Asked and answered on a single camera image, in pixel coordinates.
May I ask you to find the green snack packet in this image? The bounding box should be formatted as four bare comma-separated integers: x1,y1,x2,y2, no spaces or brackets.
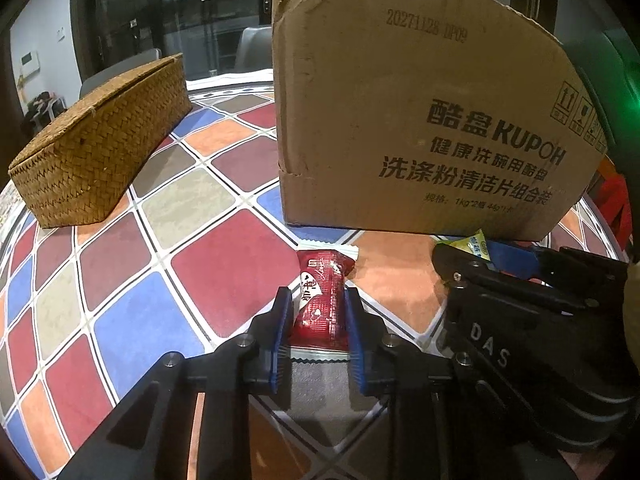
435,230,491,261

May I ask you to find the red small snack packet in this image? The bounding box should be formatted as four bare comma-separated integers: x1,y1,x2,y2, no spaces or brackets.
288,240,359,362

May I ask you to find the red garment on chair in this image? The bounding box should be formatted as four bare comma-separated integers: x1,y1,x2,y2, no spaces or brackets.
594,157,632,249

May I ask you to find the brown cardboard box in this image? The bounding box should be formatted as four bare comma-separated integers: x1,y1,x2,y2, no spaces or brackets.
272,0,606,241

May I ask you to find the colourful diamond table mat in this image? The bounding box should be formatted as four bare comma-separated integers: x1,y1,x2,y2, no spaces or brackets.
1,83,440,479

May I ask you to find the woven wicker box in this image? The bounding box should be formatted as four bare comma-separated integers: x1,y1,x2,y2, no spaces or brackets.
8,54,192,229

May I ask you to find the grey dining chair centre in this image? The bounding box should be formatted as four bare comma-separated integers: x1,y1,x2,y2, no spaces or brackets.
234,26,272,73

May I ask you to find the grey dining chair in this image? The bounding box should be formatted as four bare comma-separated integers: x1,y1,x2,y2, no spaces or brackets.
79,48,162,99
234,26,272,73

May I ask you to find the grey dining chair left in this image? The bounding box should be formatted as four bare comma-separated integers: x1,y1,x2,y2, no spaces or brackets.
79,48,162,99

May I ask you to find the glass sliding door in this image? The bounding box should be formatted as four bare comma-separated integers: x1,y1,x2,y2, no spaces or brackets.
70,0,271,80

